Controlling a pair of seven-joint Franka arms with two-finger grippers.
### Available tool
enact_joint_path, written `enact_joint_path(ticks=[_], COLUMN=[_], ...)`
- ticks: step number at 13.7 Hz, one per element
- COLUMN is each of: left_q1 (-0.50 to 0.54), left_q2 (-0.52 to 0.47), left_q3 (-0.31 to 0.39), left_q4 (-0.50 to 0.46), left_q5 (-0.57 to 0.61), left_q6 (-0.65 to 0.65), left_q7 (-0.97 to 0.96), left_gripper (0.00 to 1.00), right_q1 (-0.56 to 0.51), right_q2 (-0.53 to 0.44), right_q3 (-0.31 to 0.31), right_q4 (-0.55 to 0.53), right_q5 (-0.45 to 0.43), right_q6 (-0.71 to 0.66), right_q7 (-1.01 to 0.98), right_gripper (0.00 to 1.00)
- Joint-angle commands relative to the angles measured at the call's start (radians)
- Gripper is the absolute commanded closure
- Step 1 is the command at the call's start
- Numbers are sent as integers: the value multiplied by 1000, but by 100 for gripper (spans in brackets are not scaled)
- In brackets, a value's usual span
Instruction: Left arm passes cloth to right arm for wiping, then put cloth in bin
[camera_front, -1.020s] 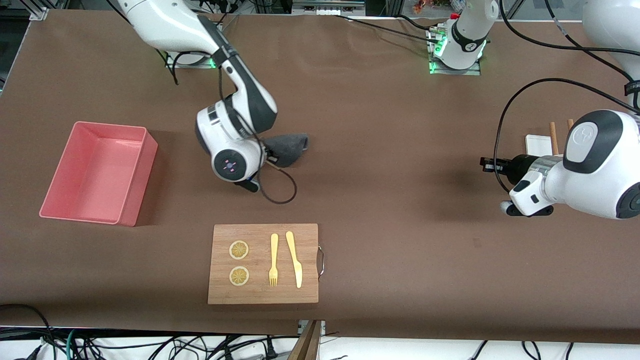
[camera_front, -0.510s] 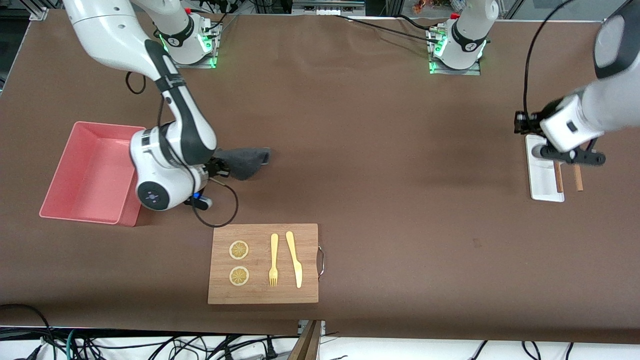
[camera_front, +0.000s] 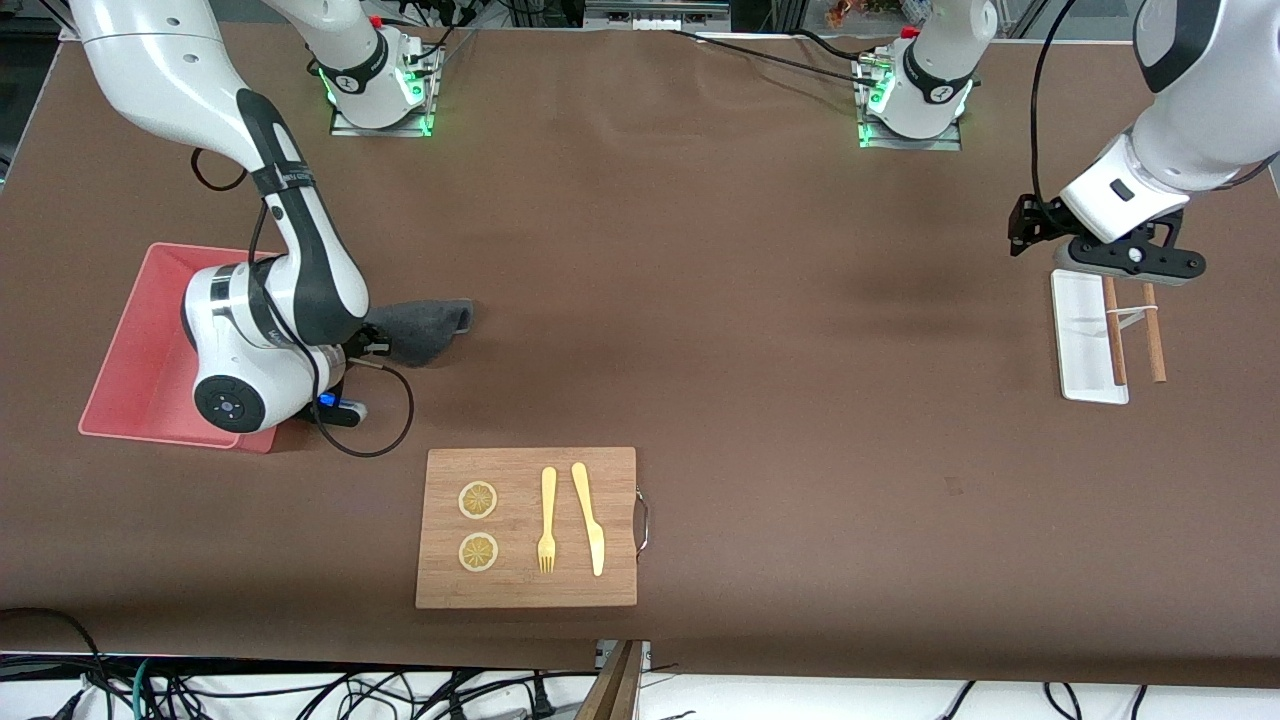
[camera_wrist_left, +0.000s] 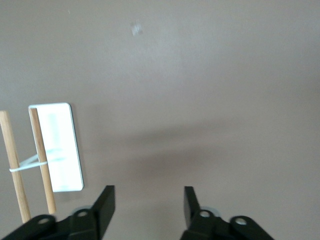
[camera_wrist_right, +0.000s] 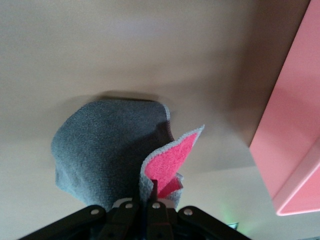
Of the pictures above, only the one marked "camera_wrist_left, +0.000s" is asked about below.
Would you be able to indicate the left wooden chopstick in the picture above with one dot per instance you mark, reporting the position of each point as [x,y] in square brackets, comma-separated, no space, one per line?
[38,140]

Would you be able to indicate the white rack base tray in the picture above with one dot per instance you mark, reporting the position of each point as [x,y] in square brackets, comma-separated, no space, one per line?
[60,130]

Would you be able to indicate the wooden chopstick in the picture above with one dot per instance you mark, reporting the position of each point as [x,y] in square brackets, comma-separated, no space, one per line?
[10,140]
[38,140]

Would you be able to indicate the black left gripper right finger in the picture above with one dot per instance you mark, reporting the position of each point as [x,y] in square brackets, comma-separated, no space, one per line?
[200,227]

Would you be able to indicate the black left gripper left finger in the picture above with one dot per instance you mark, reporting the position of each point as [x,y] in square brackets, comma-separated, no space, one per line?
[95,220]

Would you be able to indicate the right wooden chopstick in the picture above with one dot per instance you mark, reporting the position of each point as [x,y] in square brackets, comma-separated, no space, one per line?
[10,140]

